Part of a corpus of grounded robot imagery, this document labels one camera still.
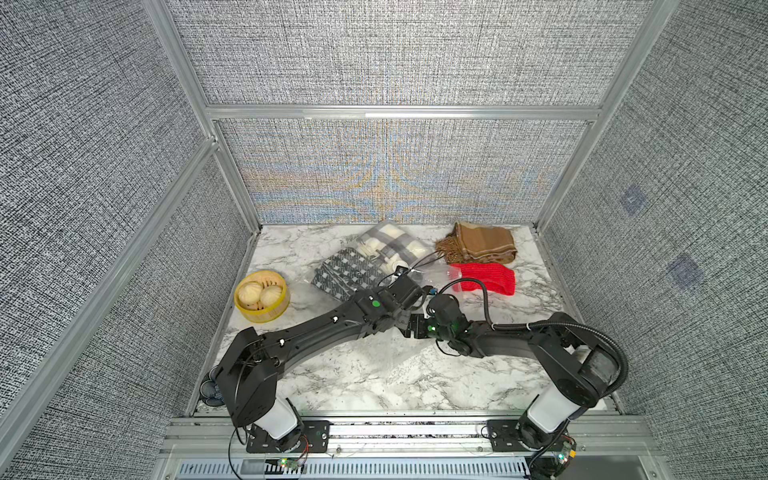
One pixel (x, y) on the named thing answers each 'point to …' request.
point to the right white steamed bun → (270, 294)
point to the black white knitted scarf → (345, 272)
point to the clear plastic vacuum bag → (374, 257)
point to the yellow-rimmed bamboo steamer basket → (258, 312)
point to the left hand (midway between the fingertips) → (404, 307)
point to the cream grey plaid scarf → (395, 245)
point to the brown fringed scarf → (470, 243)
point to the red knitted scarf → (497, 278)
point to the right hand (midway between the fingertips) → (403, 315)
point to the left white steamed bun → (250, 292)
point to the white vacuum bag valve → (400, 263)
